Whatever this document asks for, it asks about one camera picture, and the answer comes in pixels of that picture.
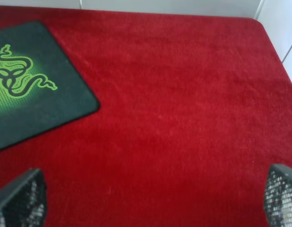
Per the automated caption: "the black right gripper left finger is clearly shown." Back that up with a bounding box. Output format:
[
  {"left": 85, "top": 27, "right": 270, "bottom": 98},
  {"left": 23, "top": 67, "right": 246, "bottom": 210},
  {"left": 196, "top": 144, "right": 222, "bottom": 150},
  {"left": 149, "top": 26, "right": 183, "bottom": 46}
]
[{"left": 0, "top": 168, "right": 47, "bottom": 227}]

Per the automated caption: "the black green Razer mouse pad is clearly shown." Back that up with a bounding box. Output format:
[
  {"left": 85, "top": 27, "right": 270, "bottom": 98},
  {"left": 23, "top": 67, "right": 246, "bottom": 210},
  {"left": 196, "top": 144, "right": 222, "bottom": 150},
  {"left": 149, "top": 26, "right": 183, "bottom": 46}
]
[{"left": 0, "top": 21, "right": 100, "bottom": 151}]

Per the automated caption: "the red velvet tablecloth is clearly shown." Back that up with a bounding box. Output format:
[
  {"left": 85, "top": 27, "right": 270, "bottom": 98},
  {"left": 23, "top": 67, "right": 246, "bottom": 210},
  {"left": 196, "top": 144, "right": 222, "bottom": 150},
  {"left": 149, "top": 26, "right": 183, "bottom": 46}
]
[{"left": 0, "top": 6, "right": 292, "bottom": 227}]

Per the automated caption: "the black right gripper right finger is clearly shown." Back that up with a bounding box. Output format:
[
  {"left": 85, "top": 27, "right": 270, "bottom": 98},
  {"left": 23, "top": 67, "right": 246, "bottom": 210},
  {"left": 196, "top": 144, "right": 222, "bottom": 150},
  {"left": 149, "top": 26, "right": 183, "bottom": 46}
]
[{"left": 264, "top": 164, "right": 292, "bottom": 227}]

